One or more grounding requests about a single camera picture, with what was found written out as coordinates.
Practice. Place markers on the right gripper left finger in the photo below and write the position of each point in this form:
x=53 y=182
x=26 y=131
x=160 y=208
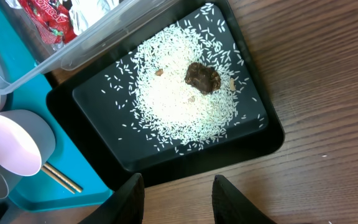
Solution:
x=125 y=205

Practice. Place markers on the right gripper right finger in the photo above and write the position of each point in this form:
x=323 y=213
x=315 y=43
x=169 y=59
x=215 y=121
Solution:
x=231 y=206

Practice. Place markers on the pile of white rice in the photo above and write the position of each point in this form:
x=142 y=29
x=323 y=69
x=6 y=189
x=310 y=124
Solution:
x=151 y=107

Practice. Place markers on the brown food chunk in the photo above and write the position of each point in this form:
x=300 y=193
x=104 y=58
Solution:
x=205 y=79

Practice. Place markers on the red snack wrapper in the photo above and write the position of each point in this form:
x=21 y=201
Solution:
x=52 y=21

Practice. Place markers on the clear plastic waste bin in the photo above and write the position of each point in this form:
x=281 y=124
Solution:
x=104 y=34

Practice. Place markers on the left wooden chopstick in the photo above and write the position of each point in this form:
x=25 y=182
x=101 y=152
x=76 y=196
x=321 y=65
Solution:
x=57 y=179

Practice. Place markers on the wooden chopstick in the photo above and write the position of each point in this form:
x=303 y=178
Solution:
x=57 y=179
x=67 y=180

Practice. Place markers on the right wooden chopstick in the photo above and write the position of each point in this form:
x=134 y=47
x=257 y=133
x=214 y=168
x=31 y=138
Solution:
x=67 y=180

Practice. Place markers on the black rectangular tray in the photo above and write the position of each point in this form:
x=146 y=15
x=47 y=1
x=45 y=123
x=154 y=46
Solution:
x=101 y=120

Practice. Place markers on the teal plastic serving tray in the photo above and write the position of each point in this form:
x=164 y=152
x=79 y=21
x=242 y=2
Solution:
x=39 y=193

